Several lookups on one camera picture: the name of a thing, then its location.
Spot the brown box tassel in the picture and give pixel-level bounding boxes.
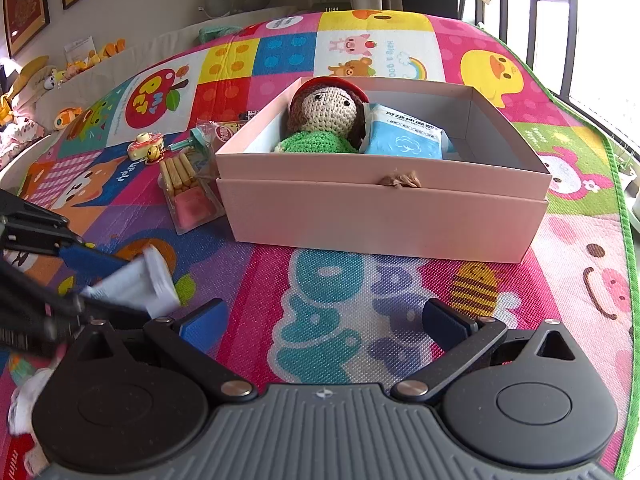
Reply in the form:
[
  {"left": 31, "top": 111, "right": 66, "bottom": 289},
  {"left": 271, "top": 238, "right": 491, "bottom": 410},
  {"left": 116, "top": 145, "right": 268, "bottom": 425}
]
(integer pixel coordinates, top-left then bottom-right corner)
[{"left": 379, "top": 170, "right": 422, "bottom": 190}]

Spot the white pink packet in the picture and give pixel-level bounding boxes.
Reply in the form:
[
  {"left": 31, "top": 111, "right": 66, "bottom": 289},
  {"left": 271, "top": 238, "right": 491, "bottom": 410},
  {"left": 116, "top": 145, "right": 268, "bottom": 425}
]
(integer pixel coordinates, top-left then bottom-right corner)
[{"left": 7, "top": 355, "right": 59, "bottom": 467}]

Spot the pink cardboard box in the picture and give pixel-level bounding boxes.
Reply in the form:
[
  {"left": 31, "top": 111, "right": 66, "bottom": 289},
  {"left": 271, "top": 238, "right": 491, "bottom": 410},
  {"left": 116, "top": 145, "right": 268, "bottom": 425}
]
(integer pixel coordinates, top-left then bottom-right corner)
[{"left": 214, "top": 77, "right": 551, "bottom": 264}]

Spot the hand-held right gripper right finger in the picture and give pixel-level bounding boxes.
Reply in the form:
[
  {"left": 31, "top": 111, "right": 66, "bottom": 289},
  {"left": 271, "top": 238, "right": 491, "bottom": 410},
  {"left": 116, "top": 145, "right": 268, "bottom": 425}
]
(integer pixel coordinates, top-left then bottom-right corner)
[{"left": 390, "top": 298, "right": 584, "bottom": 404}]

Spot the orange fish plush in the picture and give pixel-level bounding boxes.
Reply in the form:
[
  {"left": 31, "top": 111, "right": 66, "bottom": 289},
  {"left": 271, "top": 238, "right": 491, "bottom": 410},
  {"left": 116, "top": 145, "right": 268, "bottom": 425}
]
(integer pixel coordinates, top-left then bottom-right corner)
[{"left": 53, "top": 106, "right": 84, "bottom": 129}]

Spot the blue tissue pack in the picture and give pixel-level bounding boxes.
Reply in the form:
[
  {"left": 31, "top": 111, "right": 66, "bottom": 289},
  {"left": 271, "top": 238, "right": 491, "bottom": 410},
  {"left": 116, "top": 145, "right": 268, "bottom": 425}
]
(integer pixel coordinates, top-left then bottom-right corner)
[{"left": 360, "top": 102, "right": 456, "bottom": 161}]

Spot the black window frame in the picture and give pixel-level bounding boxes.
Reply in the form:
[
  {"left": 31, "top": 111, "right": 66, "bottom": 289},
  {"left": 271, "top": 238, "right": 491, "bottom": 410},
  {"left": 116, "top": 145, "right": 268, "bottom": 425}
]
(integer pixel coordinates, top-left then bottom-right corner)
[{"left": 500, "top": 0, "right": 640, "bottom": 128}]

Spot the biscuit stick snack tray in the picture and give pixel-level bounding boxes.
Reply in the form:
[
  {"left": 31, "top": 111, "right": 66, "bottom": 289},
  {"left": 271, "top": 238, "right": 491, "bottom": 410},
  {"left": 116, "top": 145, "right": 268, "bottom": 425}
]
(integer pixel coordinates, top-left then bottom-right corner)
[{"left": 158, "top": 152, "right": 226, "bottom": 235}]

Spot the yellow plush toy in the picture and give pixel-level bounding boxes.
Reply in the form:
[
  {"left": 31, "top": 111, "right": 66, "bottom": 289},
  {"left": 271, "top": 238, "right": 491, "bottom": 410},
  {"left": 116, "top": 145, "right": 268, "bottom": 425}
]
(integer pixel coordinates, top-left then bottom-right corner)
[{"left": 9, "top": 55, "right": 52, "bottom": 102}]

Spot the teal cloth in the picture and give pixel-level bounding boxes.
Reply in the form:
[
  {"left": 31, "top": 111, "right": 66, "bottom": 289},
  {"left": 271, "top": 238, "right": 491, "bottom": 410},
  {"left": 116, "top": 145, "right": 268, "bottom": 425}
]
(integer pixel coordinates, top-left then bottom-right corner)
[{"left": 199, "top": 22, "right": 244, "bottom": 45}]

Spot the pink plush toy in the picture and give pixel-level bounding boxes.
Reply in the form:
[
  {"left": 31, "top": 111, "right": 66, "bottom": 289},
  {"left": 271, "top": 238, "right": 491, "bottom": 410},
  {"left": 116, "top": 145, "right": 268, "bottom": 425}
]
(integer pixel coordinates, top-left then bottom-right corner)
[{"left": 0, "top": 114, "right": 47, "bottom": 162}]

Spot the pink yellow toy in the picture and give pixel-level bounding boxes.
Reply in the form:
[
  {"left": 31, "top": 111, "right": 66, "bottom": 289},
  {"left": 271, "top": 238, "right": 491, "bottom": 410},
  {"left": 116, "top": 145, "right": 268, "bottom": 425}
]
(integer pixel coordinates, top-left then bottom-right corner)
[{"left": 127, "top": 130, "right": 164, "bottom": 164}]

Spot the potted plant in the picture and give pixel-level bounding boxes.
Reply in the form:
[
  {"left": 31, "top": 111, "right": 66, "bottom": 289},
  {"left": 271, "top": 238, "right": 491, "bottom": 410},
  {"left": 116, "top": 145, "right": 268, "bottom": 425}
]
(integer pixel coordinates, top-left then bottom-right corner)
[{"left": 617, "top": 139, "right": 640, "bottom": 197}]

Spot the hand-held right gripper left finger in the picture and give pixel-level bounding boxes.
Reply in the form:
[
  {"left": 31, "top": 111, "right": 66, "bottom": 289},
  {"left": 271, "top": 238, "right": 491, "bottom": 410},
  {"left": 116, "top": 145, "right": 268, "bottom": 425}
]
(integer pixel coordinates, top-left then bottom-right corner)
[{"left": 66, "top": 298, "right": 258, "bottom": 403}]

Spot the colourful cartoon play mat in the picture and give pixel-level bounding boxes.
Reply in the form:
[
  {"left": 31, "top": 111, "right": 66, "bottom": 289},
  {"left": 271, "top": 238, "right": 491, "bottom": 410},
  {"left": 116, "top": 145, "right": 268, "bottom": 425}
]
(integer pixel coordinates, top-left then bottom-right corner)
[{"left": 0, "top": 7, "right": 634, "bottom": 480}]

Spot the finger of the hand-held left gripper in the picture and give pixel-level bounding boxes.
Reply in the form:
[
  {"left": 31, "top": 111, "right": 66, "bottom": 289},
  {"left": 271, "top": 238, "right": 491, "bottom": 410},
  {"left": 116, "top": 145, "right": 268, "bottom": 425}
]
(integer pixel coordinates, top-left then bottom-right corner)
[
  {"left": 29, "top": 241, "right": 129, "bottom": 284},
  {"left": 0, "top": 261, "right": 152, "bottom": 332}
]

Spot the crochet doll green dress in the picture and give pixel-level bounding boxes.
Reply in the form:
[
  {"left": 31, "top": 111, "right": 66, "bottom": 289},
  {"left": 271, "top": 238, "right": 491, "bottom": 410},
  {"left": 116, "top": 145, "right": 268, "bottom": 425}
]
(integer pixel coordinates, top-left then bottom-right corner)
[{"left": 272, "top": 77, "right": 371, "bottom": 156}]

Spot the row of small yellow toys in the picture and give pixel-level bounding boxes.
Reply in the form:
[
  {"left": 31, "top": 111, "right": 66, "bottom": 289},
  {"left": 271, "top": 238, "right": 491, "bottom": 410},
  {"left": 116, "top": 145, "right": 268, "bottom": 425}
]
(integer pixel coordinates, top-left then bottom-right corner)
[{"left": 62, "top": 37, "right": 127, "bottom": 77}]

